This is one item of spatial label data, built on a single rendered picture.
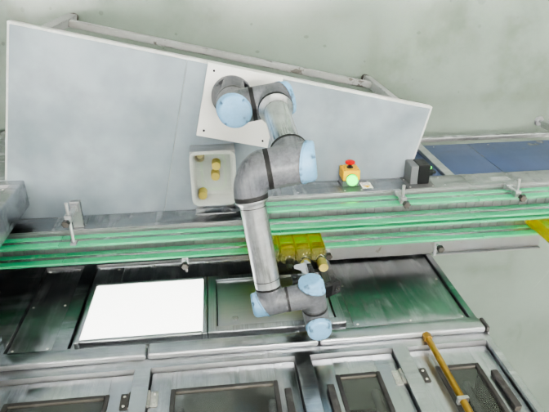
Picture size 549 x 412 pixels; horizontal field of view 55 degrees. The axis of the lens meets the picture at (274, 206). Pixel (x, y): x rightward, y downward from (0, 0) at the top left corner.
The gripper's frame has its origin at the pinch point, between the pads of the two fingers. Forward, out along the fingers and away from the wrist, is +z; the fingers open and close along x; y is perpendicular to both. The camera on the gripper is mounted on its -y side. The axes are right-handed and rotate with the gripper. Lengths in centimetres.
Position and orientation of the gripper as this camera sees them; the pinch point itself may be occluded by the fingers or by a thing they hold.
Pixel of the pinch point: (307, 267)
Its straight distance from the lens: 189.4
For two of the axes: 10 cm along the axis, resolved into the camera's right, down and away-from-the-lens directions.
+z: -1.1, -4.4, 8.9
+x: 0.0, 9.0, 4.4
